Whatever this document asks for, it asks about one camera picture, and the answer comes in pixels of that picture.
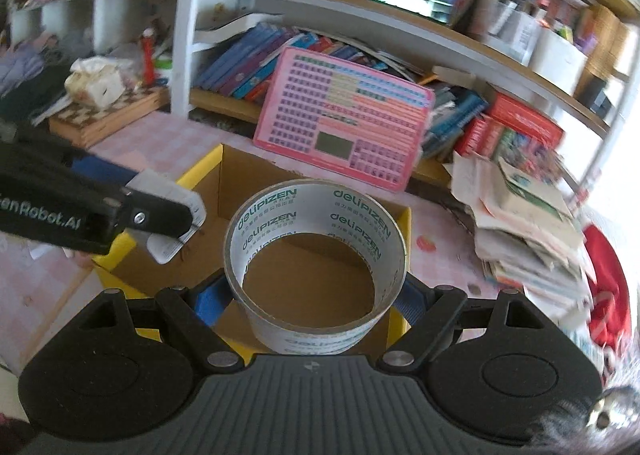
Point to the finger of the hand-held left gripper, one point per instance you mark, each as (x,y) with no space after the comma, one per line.
(160,217)

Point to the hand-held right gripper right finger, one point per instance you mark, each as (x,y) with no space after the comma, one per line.
(411,302)

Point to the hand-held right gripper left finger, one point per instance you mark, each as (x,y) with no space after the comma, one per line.
(210,302)

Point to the white printed card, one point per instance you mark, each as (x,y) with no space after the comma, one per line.
(167,247)

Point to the yellow cardboard box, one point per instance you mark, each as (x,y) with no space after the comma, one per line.
(235,175)

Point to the clear packing tape roll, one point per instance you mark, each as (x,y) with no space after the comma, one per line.
(300,212)

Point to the white storage container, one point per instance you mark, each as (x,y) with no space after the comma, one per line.
(557,62)

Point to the dark blue item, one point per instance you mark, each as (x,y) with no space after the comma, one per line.
(105,169)

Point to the pink checked tablecloth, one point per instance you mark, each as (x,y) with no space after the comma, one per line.
(50,275)

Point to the wooden chess box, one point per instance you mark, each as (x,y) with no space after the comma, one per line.
(110,117)

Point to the pile of dark clothes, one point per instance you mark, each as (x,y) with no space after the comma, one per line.
(30,85)

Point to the floral tissue pack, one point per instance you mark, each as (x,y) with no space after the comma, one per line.
(95,85)

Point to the stack of papers and books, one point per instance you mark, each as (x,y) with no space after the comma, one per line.
(520,235)

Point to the white and green tub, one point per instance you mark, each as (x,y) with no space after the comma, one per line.
(164,71)

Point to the row of colourful books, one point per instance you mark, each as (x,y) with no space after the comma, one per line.
(240,60)

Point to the white wooden bookshelf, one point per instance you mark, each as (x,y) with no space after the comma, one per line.
(182,35)

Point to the pink learning tablet toy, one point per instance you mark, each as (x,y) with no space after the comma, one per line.
(350,125)

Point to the red cloth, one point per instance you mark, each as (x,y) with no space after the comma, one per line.
(607,285)

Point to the red book box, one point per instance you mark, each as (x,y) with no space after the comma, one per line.
(525,117)

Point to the grey furry trim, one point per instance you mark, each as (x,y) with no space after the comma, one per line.
(620,405)

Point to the black box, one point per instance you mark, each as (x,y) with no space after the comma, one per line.
(596,97)

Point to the clear pen holder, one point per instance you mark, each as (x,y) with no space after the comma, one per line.
(512,32)

